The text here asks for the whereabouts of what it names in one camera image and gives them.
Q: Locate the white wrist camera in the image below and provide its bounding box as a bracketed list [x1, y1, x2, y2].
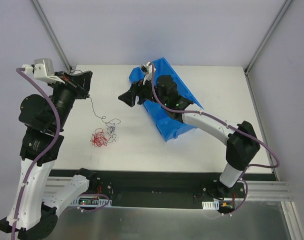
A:
[22, 58, 64, 84]
[139, 62, 153, 85]

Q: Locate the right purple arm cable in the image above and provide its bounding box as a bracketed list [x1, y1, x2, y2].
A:
[148, 61, 280, 217]

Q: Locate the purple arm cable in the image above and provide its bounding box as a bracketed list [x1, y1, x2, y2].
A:
[148, 61, 280, 217]
[10, 67, 110, 240]

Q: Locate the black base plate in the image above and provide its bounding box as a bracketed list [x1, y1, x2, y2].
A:
[49, 169, 245, 208]

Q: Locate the right white cable duct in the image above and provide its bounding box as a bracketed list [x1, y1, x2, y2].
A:
[202, 201, 220, 211]

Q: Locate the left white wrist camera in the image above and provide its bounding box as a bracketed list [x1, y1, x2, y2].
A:
[22, 58, 64, 84]

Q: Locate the left white cable duct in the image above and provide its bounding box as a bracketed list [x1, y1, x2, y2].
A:
[69, 197, 112, 208]

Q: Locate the left aluminium frame post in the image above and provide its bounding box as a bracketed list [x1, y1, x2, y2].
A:
[29, 0, 72, 72]

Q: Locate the right aluminium frame post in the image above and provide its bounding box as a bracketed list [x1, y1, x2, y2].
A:
[244, 0, 295, 76]

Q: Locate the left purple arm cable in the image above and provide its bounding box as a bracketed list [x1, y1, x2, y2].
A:
[10, 67, 110, 240]

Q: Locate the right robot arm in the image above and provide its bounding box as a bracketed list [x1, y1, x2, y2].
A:
[118, 75, 260, 200]

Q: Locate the aluminium frame post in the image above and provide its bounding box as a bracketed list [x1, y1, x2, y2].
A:
[29, 0, 72, 72]
[244, 0, 295, 76]

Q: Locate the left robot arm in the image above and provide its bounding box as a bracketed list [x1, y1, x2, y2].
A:
[0, 71, 98, 240]

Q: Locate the white cable duct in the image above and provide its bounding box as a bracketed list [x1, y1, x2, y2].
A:
[202, 201, 220, 211]
[69, 197, 112, 208]

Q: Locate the dark blue cable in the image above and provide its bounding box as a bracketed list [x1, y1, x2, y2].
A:
[73, 71, 121, 143]

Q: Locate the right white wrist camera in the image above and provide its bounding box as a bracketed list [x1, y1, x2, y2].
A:
[139, 62, 153, 85]

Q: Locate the blue three-compartment bin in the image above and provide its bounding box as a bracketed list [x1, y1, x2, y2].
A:
[128, 57, 208, 143]

